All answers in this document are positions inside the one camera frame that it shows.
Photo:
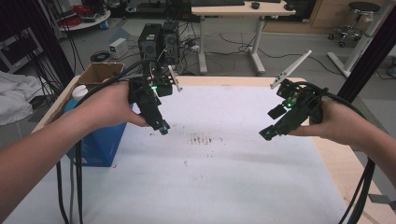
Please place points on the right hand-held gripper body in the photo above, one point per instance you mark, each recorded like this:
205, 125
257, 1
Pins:
300, 102

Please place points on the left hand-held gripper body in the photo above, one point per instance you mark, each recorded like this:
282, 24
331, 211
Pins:
146, 90

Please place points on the blue cardboard box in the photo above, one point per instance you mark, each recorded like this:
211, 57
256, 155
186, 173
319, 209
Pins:
99, 146

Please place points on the blue bottle with white cap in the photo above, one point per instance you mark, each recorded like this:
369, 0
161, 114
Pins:
79, 92

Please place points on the person's left hand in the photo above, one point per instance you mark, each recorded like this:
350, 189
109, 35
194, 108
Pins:
106, 105

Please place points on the person's right hand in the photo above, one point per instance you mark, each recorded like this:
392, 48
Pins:
339, 124

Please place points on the black computer tower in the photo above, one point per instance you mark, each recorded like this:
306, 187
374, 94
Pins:
170, 42
149, 43

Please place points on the small white box device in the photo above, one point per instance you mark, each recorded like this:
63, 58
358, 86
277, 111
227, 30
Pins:
118, 48

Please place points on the white power strip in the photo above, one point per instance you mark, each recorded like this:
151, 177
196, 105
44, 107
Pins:
193, 48

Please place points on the white desk leg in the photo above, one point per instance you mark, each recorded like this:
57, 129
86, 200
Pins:
361, 46

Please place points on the white foam mat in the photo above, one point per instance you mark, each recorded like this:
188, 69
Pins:
202, 186

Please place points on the round white table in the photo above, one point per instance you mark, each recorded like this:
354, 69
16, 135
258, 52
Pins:
93, 21

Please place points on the black office stool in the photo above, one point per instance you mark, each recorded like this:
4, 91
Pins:
358, 18

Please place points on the black computer mouse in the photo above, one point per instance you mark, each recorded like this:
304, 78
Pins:
255, 5

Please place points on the black keyboard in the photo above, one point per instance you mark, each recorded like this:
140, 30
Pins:
218, 2

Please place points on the black tape strip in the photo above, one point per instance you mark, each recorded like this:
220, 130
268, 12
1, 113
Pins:
381, 199

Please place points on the white cloth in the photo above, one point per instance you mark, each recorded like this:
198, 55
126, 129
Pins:
15, 99

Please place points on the grey metal rack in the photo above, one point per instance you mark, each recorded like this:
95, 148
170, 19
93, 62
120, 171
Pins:
18, 49

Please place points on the black frame pole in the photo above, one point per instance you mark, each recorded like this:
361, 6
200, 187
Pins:
46, 37
370, 59

